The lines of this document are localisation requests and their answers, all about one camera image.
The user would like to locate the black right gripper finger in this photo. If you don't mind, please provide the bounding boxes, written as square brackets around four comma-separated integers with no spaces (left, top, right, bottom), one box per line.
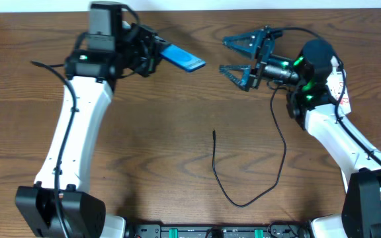
[219,64,251,90]
[222,30,265,60]

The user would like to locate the blue screen smartphone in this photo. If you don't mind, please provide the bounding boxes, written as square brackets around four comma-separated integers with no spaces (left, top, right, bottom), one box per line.
[161,44,206,72]

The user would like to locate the black charging cable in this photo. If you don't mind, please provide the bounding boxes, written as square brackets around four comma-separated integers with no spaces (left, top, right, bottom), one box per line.
[211,84,288,208]

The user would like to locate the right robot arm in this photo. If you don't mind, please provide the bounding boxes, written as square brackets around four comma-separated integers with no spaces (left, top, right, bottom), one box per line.
[219,26,381,237]

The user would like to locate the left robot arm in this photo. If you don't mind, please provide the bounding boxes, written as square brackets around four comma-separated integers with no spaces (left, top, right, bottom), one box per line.
[15,1,165,237]

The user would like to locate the white charger plug adapter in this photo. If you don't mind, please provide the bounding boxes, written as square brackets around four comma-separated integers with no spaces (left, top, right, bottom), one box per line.
[330,56,343,73]

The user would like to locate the white power strip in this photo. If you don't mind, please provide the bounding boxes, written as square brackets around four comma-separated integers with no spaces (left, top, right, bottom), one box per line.
[326,67,351,115]

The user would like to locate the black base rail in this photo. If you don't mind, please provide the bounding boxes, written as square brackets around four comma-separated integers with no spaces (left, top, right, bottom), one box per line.
[124,221,313,238]

